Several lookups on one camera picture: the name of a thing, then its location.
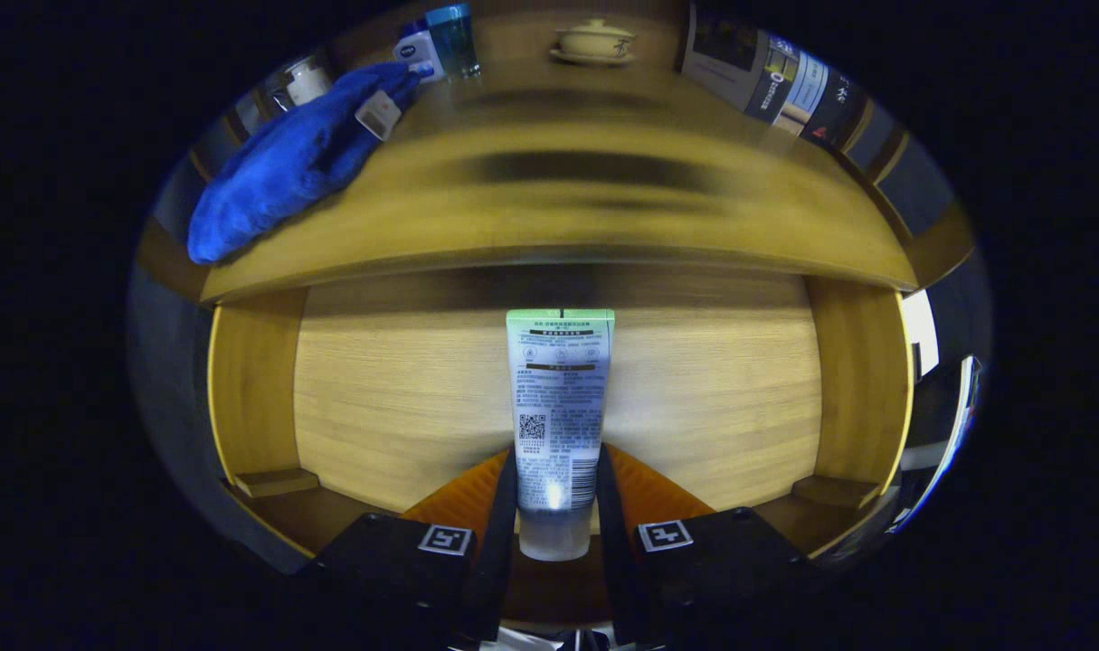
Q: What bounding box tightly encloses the wooden countertop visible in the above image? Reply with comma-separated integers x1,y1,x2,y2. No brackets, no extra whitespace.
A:
201,54,919,304

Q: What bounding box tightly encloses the white tube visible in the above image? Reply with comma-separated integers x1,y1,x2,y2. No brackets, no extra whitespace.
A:
506,309,616,561

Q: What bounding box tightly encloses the blue towel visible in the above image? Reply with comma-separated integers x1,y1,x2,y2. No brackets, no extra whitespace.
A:
187,61,434,265

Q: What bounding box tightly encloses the white pump bottle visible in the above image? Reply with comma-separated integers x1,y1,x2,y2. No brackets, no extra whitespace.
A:
284,56,333,107

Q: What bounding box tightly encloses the white bottle with blue cap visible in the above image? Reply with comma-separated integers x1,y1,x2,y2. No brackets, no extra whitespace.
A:
393,20,446,84

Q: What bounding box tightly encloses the teal bottle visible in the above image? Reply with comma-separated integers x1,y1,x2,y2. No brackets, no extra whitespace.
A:
425,3,480,80

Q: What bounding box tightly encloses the black book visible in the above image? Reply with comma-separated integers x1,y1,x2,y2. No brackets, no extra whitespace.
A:
801,71,868,150

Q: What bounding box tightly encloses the wooden cabinet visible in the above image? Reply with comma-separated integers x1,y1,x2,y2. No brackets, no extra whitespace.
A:
137,0,977,313

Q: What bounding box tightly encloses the wooden drawer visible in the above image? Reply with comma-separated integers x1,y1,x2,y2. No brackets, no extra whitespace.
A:
207,267,916,625

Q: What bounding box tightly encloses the pale book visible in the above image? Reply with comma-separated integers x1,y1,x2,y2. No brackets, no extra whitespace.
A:
773,54,829,137

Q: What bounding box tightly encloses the beige lidded teacup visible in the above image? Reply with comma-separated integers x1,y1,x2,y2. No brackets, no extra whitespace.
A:
549,18,639,66

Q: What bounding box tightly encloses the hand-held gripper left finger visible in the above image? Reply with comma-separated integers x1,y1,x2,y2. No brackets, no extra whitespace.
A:
300,448,519,645

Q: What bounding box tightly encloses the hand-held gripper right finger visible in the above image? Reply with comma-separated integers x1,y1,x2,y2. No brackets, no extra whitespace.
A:
596,443,812,645

